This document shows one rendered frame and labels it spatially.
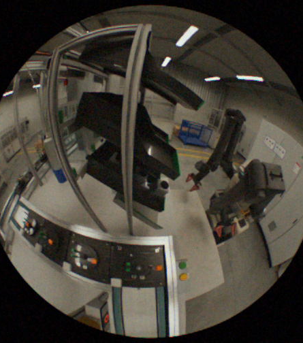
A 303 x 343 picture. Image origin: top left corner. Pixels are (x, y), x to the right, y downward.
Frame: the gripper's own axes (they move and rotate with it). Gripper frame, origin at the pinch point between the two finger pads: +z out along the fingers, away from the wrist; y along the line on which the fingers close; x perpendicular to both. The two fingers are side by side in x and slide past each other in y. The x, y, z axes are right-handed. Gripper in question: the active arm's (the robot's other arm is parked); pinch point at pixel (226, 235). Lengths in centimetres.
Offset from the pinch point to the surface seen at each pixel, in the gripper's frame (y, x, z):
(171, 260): -12.8, -32.8, 4.6
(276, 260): 49, 231, 186
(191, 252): -18.2, -13.6, 7.8
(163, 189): 4, -43, -29
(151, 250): -16.5, -41.3, -2.4
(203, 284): -6.6, -13.6, 33.4
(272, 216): 24, 246, 60
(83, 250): -21, -74, -2
